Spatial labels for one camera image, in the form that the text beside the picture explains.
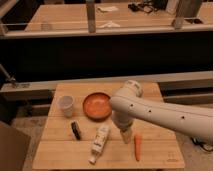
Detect black eraser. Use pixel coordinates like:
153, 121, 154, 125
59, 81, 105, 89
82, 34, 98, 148
71, 121, 81, 140

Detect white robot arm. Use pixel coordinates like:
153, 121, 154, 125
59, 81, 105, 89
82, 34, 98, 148
110, 80, 213, 144

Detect orange carrot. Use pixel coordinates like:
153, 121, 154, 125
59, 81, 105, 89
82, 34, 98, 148
134, 134, 142, 161

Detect white tube bottle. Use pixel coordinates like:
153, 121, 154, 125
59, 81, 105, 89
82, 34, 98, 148
89, 124, 110, 164

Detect orange bowl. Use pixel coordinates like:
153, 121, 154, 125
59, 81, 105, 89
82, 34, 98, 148
83, 92, 112, 120

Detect white plastic cup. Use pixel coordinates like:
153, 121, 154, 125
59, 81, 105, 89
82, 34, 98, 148
57, 96, 74, 117

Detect crumpled white paper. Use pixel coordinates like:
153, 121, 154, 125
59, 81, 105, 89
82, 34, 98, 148
99, 21, 121, 28

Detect metal clamp left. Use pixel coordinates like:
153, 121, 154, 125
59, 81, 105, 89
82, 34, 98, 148
0, 63, 30, 88

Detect white paper on far table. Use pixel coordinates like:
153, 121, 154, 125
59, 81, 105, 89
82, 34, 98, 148
97, 6, 119, 12

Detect clear bottle on far table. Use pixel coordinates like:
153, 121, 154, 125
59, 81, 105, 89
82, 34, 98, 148
41, 19, 50, 31

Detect black cables on far table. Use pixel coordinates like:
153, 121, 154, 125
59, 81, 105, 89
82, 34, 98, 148
127, 0, 161, 14

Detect grey metal post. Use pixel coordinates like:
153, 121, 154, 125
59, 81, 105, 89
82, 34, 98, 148
86, 0, 96, 33
172, 0, 203, 29

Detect grey metal post right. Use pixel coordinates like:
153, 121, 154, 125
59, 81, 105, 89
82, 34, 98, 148
172, 0, 203, 29

